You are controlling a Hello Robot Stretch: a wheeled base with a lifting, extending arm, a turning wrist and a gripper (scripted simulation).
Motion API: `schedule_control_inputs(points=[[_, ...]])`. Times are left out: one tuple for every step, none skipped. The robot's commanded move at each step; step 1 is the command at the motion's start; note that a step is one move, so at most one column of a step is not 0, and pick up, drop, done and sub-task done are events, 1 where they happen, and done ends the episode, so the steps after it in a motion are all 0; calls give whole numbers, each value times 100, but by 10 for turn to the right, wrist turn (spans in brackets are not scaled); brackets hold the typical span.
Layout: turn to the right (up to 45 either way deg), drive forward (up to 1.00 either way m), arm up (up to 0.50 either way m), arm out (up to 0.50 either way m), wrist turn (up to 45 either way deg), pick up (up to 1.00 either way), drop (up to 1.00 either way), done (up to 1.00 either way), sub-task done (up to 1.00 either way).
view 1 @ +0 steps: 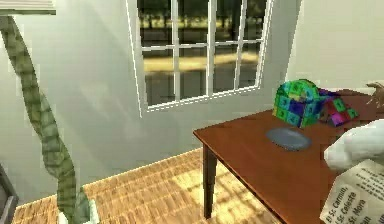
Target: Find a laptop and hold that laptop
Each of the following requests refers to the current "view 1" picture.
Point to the white printed newspaper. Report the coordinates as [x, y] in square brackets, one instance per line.
[358, 196]

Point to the multicoloured checked cube toy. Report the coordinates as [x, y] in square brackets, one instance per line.
[301, 103]

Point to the dark grey furniture edge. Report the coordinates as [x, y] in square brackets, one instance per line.
[6, 200]

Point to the brown wooden table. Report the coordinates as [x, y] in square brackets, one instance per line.
[266, 173]

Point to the white framed window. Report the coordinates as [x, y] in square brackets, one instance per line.
[200, 50]

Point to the grey oval plate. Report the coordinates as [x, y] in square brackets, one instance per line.
[288, 138]

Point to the white rounded object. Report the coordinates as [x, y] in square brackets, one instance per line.
[358, 145]

